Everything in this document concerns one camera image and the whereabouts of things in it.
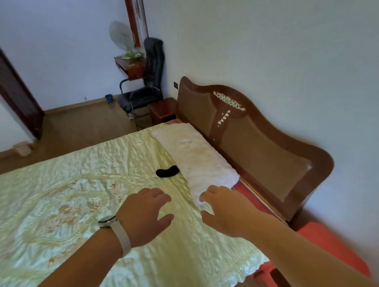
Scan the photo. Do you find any person's left hand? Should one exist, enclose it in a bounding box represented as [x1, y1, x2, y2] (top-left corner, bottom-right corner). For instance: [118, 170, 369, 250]
[114, 186, 176, 250]

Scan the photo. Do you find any person's right hand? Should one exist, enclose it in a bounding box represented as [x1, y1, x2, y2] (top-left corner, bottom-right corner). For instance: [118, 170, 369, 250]
[198, 184, 269, 240]

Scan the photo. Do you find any person's right forearm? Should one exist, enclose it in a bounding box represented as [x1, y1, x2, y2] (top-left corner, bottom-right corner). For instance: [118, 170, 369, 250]
[242, 213, 379, 287]

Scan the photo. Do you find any person's left forearm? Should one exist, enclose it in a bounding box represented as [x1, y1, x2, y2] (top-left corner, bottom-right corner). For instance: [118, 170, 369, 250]
[35, 224, 124, 287]

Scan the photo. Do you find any white wrist watch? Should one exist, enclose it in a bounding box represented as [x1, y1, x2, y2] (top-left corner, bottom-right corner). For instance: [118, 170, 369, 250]
[96, 215, 133, 259]

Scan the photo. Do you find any black sock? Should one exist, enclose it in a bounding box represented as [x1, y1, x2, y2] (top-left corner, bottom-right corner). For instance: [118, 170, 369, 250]
[155, 164, 180, 179]

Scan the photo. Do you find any white pillow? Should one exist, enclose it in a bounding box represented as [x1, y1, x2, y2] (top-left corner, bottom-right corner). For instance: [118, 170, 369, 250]
[148, 121, 242, 208]

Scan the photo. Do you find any pale green embroidered bedspread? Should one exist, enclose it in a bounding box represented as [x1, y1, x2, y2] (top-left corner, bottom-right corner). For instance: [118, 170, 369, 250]
[0, 116, 275, 287]

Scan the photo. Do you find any brown wooden headboard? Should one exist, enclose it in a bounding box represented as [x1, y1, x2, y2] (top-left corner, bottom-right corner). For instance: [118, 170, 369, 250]
[171, 76, 338, 224]

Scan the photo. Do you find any brown wooden nightstand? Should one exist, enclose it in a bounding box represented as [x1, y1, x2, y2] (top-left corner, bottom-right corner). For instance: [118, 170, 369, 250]
[146, 96, 178, 127]

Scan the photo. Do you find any red plastic stool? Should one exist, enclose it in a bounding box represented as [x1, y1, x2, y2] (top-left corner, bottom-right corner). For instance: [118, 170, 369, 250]
[253, 219, 374, 287]

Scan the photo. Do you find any black office chair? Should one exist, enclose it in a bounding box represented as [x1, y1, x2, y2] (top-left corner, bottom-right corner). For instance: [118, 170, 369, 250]
[117, 36, 166, 115]

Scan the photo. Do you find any brown wooden desk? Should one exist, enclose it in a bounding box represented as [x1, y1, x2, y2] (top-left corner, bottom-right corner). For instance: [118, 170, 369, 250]
[113, 55, 147, 82]

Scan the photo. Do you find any white floor object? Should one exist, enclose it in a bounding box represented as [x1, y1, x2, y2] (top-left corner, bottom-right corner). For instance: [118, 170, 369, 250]
[13, 140, 33, 157]

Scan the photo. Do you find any white electric fan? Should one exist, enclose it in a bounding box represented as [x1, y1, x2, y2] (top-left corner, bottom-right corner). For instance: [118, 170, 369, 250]
[108, 20, 136, 52]

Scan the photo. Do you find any dark wooden door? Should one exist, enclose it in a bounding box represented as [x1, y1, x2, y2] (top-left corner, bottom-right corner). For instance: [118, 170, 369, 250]
[0, 38, 48, 140]

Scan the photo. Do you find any red framed wall hanging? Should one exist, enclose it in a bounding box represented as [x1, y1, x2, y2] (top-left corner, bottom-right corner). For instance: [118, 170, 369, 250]
[120, 0, 150, 48]

